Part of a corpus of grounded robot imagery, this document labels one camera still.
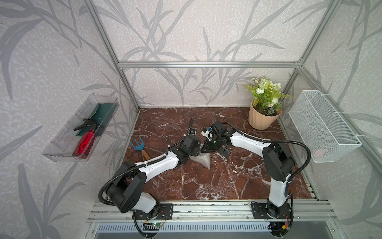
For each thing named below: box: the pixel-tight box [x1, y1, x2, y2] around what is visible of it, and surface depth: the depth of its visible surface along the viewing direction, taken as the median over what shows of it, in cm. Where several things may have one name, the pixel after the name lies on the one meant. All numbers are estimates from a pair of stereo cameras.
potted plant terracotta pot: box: [248, 98, 283, 131], surface depth 98 cm
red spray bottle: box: [72, 129, 96, 159], surface depth 59 cm
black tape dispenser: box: [217, 143, 232, 159], surface depth 93 cm
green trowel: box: [75, 102, 119, 137], surface depth 68 cm
